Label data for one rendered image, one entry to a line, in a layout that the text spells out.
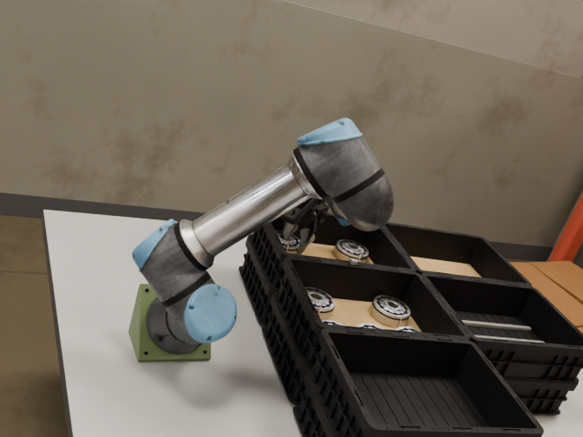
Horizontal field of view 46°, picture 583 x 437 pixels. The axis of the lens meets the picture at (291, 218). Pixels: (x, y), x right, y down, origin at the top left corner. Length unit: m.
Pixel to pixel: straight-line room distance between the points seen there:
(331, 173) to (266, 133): 2.33
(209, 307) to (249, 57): 2.21
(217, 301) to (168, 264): 0.13
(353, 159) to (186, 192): 2.40
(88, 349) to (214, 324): 0.34
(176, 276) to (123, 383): 0.28
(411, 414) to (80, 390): 0.69
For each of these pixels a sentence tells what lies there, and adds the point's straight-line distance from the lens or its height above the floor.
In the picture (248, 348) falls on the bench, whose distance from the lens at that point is 1.74.
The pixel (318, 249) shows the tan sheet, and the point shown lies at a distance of 2.04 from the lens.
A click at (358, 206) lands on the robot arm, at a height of 1.22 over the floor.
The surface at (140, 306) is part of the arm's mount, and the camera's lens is 1.60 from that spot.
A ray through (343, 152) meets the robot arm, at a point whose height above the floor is 1.31.
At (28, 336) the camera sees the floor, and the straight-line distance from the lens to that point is 2.79.
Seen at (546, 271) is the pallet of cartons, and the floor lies 0.43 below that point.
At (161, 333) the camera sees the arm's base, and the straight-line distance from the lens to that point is 1.56.
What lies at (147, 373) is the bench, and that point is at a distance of 1.58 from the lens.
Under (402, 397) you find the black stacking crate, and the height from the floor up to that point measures 0.83.
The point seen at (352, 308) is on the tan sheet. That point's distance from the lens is 1.80.
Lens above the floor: 1.69
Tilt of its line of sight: 23 degrees down
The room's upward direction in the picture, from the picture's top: 18 degrees clockwise
